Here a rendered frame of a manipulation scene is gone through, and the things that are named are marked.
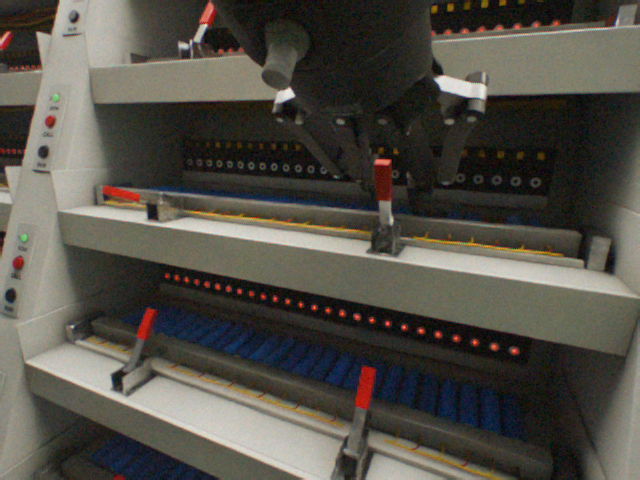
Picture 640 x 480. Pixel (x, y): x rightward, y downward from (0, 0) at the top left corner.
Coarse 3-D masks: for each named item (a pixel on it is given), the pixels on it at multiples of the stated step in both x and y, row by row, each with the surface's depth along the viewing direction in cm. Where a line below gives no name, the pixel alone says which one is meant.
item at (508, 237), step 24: (144, 192) 47; (168, 192) 47; (240, 216) 42; (264, 216) 41; (288, 216) 40; (312, 216) 39; (336, 216) 38; (360, 216) 37; (408, 216) 36; (432, 240) 33; (456, 240) 34; (480, 240) 33; (504, 240) 32; (528, 240) 32; (552, 240) 31; (576, 240) 30
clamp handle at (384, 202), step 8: (376, 160) 27; (384, 160) 27; (376, 168) 27; (384, 168) 27; (376, 176) 28; (384, 176) 27; (376, 184) 28; (384, 184) 28; (376, 192) 29; (384, 192) 29; (392, 192) 29; (376, 200) 29; (384, 200) 29; (384, 208) 30; (384, 216) 31; (384, 224) 31; (392, 224) 32
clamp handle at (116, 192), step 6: (108, 186) 35; (102, 192) 35; (108, 192) 35; (114, 192) 35; (120, 192) 36; (126, 192) 37; (132, 192) 37; (126, 198) 37; (132, 198) 37; (138, 198) 38; (144, 198) 39; (162, 198) 41; (156, 204) 40
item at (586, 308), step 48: (96, 192) 50; (336, 192) 51; (480, 192) 44; (96, 240) 44; (144, 240) 41; (192, 240) 38; (240, 240) 36; (288, 240) 35; (336, 240) 35; (624, 240) 27; (336, 288) 33; (384, 288) 31; (432, 288) 29; (480, 288) 28; (528, 288) 26; (576, 288) 25; (624, 288) 25; (528, 336) 27; (576, 336) 26; (624, 336) 25
